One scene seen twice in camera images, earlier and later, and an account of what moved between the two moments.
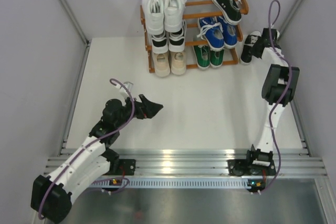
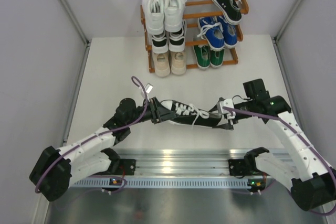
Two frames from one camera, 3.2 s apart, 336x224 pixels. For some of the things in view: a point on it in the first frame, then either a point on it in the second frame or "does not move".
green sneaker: (202, 55) does not move
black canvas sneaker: (227, 2) does not move
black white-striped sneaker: (177, 40) does not move
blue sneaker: (211, 31) does not move
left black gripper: (154, 108) → (159, 113)
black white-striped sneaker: (159, 43) does not move
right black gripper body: (259, 42) → (247, 106)
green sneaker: (216, 58) does not move
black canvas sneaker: (246, 55) → (187, 114)
